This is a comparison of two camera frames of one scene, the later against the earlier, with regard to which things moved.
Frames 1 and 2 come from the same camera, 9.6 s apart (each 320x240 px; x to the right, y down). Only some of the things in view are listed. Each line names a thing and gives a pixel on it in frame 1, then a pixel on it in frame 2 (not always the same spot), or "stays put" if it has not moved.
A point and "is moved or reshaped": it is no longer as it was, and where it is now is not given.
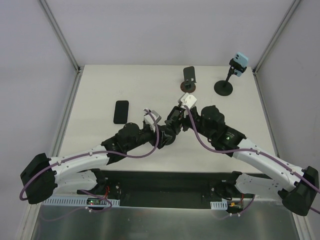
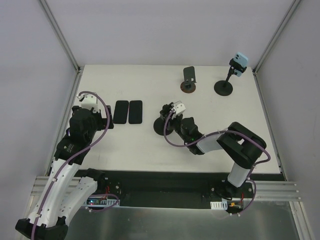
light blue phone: (242, 59) stays put
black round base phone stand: (172, 140) is moved or reshaped
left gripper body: (162, 136) -> (108, 117)
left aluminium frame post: (61, 36) stays put
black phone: (121, 112) stays put
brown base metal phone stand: (189, 85) stays put
